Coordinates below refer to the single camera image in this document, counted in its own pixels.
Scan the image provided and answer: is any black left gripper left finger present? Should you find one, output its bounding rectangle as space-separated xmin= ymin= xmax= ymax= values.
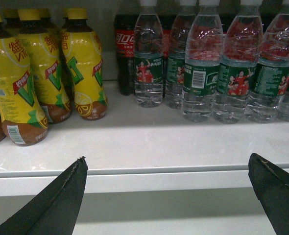
xmin=0 ymin=157 xmax=88 ymax=235

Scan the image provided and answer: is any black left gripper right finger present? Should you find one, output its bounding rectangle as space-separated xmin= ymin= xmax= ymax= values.
xmin=248 ymin=153 xmax=289 ymax=235

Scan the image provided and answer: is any white shelf left section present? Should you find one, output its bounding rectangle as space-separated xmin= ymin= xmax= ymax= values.
xmin=0 ymin=81 xmax=289 ymax=196

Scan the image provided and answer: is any cola bottle red label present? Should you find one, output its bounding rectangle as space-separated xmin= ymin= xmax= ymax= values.
xmin=114 ymin=12 xmax=137 ymax=95

